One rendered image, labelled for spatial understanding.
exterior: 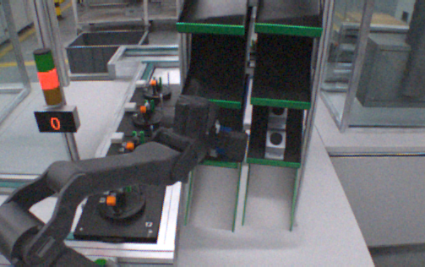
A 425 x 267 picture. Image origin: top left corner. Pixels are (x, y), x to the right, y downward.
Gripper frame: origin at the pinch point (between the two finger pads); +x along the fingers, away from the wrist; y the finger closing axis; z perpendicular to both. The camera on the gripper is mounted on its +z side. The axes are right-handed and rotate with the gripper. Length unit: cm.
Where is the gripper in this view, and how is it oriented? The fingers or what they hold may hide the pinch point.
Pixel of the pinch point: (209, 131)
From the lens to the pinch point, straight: 76.3
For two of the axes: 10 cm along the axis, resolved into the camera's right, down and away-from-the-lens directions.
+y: -9.5, -2.2, 2.1
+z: 1.4, -9.4, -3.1
